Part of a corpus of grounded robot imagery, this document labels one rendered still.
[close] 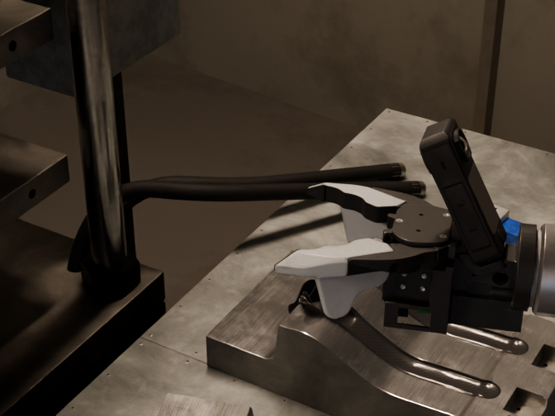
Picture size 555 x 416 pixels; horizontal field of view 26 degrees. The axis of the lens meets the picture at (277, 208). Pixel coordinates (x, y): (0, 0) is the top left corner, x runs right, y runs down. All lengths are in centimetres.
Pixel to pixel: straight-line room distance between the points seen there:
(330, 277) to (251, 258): 114
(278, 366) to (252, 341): 6
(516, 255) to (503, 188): 132
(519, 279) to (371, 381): 76
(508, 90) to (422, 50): 31
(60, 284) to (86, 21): 50
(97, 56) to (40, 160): 21
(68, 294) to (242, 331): 36
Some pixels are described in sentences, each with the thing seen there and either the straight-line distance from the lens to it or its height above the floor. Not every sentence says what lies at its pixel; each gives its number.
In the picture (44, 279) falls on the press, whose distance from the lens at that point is 209.
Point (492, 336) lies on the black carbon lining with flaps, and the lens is 181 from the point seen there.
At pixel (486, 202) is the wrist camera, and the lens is 97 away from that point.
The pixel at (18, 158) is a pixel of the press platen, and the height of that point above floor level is 104.
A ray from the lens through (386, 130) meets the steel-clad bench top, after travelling 247.
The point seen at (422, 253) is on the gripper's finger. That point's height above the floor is 147.
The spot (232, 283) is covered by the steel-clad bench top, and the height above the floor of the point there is 80.
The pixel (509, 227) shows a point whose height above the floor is 84.
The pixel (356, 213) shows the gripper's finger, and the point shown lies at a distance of 105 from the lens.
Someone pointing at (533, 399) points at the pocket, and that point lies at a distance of 172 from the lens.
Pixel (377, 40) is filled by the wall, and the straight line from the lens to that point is 392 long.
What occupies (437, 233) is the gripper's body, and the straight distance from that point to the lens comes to 97.
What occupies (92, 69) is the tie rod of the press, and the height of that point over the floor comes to 120.
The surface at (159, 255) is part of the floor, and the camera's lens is 348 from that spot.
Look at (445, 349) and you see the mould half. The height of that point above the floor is 88.
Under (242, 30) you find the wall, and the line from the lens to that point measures 426.
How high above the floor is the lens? 201
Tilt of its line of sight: 33 degrees down
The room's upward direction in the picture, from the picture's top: straight up
